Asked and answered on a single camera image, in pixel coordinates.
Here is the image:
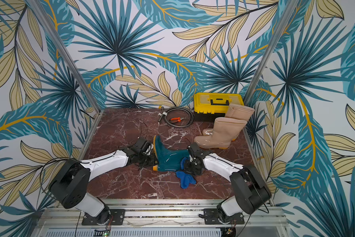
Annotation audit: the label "aluminium front rail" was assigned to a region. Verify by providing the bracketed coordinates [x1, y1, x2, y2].
[32, 199, 294, 237]

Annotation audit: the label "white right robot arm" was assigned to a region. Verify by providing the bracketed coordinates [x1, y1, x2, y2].
[184, 143, 272, 223]

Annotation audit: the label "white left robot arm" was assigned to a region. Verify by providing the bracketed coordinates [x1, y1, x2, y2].
[49, 137, 158, 225]

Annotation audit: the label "coiled black cable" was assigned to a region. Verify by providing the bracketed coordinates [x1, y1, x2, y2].
[158, 106, 195, 128]

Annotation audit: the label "red handled pliers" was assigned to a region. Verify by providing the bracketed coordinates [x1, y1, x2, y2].
[169, 117, 186, 123]

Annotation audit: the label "right aluminium frame post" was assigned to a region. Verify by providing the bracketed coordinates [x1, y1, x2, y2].
[244, 1, 298, 105]

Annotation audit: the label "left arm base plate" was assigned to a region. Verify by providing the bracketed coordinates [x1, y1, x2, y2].
[82, 208, 125, 226]

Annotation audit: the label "teal rubber boot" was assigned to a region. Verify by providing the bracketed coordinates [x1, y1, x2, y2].
[153, 135, 190, 172]

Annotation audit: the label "beige boot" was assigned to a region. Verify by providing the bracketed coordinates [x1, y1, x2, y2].
[202, 104, 255, 141]
[194, 117, 247, 149]

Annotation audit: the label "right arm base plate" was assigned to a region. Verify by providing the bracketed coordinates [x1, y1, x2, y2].
[199, 208, 245, 225]

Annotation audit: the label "yellow black toolbox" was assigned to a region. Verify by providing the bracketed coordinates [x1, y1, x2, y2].
[194, 92, 244, 122]

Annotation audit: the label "aluminium frame post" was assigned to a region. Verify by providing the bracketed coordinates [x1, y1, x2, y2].
[244, 1, 298, 105]
[28, 0, 101, 113]

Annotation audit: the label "blue grey cloth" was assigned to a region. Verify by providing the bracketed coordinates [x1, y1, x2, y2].
[176, 158, 197, 189]

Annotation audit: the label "left aluminium frame post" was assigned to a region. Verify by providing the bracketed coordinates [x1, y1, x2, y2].
[28, 0, 101, 113]

